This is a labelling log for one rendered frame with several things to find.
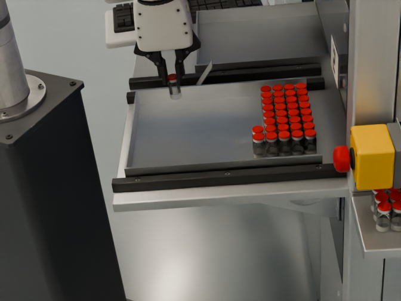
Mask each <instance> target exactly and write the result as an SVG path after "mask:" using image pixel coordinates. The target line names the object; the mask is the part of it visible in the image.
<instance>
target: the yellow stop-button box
mask: <svg viewBox="0 0 401 301"><path fill-rule="evenodd" d="M350 134H351V135H350V155H351V162H350V165H351V170H352V173H353V177H354V182H355V187H356V189H357V190H359V191H363V190H373V189H390V188H392V187H393V188H394V189H399V188H401V129H400V126H399V123H397V122H394V123H388V124H387V125H385V124H375V125H359V126H353V127H351V130H350Z"/></svg>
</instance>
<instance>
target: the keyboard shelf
mask: <svg viewBox="0 0 401 301"><path fill-rule="evenodd" d="M261 2H262V4H263V5H270V4H269V2H268V0H261ZM105 30H106V47H107V48H109V49H110V48H119V47H127V46H132V45H135V44H136V41H137V39H136V34H135V30H133V31H128V32H119V33H114V28H113V10H109V11H106V12H105Z"/></svg>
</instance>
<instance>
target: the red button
mask: <svg viewBox="0 0 401 301"><path fill-rule="evenodd" d="M350 162H351V155H349V151H348V146H337V147H336V148H335V149H334V152H333V163H334V167H335V169H336V171H337V172H339V173H345V172H349V171H350Z"/></svg>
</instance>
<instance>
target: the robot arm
mask: <svg viewBox="0 0 401 301"><path fill-rule="evenodd" d="M133 10H134V25H135V34H136V39H137V41H136V44H135V48H134V54H136V55H139V56H145V57H146V58H147V59H149V60H150V61H152V62H153V63H154V65H155V66H157V69H158V75H159V79H162V82H163V85H166V84H167V80H168V79H167V76H168V72H167V68H166V61H165V59H164V58H163V57H162V54H161V51H165V50H175V56H176V59H175V71H176V76H177V82H178V83H179V84H180V83H181V82H182V77H183V76H185V69H184V62H183V61H184V60H185V59H186V57H187V56H188V55H189V54H190V53H191V52H194V51H196V50H198V49H199V48H200V47H201V42H200V40H199V39H198V37H197V36H196V34H195V33H194V29H193V22H192V17H191V13H190V8H189V5H188V2H187V0H134V3H133ZM46 96H47V90H46V87H45V84H44V82H43V81H41V80H40V79H39V78H37V77H35V76H32V75H26V74H25V71H24V67H23V63H22V60H21V56H20V52H19V48H18V45H17V40H16V36H15V33H14V29H13V25H12V22H11V18H10V14H9V10H8V7H7V3H6V0H0V124H1V123H5V122H10V121H13V120H15V119H19V118H21V117H23V116H26V115H27V114H29V113H31V112H33V111H34V110H35V109H37V108H38V107H39V106H40V105H41V104H42V103H43V101H44V100H45V98H46Z"/></svg>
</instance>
